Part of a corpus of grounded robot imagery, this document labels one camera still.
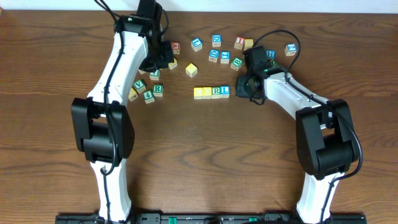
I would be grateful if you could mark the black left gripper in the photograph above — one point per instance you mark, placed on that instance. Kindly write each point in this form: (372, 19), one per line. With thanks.
(158, 61)

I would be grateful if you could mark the yellow O block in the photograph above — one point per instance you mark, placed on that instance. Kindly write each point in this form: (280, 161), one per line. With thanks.
(207, 92)

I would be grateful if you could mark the plain yellow block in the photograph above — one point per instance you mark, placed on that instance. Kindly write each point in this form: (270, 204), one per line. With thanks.
(248, 43)

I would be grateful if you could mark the blue H block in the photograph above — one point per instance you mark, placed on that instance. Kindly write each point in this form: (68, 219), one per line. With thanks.
(270, 54)

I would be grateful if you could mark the blue L block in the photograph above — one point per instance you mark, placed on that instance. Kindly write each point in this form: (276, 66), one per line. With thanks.
(225, 91)

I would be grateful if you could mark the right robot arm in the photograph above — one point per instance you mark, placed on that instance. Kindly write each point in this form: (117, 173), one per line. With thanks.
(328, 148)

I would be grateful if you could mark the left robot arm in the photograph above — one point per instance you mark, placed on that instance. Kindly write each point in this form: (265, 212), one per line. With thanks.
(102, 126)

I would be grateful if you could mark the blue T block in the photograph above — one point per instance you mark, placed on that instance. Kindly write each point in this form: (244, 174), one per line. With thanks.
(225, 57)

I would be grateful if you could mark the green B block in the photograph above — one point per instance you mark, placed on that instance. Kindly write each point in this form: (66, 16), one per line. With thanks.
(236, 63)

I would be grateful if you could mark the yellow S block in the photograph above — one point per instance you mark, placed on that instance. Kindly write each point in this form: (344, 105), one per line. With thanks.
(191, 70)

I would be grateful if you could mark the blue U block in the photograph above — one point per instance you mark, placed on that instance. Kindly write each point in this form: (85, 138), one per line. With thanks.
(196, 44)

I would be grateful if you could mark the yellow C block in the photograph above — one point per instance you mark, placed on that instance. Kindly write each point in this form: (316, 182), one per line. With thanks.
(198, 93)

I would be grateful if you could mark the red A block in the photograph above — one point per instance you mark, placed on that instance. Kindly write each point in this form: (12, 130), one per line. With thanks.
(176, 46)

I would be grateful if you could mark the green 7 block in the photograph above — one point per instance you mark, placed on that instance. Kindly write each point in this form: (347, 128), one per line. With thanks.
(155, 75)

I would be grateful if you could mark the green N block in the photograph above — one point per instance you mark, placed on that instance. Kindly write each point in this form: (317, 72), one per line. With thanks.
(274, 63)

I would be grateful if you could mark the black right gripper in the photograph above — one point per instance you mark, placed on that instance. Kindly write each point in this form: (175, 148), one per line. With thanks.
(241, 86)

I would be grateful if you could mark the yellow K block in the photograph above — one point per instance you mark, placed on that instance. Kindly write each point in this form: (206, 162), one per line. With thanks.
(173, 64)

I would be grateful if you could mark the red U block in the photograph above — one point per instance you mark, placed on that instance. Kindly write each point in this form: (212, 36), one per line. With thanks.
(141, 71)

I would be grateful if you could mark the blue 2 block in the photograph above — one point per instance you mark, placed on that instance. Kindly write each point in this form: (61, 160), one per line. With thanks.
(290, 50)

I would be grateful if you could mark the green r block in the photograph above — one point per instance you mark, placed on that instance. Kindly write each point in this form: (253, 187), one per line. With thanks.
(158, 90)
(216, 92)

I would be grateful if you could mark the blue D block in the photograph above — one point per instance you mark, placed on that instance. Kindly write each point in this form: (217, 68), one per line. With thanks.
(216, 40)

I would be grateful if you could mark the red I block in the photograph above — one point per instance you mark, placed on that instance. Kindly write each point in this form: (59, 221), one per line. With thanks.
(239, 43)

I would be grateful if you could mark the green V block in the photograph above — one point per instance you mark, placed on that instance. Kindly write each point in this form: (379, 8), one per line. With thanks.
(139, 86)

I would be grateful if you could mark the yellow block far left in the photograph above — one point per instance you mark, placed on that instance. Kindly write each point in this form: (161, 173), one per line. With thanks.
(132, 94)

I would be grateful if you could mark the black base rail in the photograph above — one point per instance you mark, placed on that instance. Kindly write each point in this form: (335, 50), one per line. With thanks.
(155, 218)

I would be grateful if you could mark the green 4 block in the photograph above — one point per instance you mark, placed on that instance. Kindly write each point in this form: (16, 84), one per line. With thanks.
(148, 97)

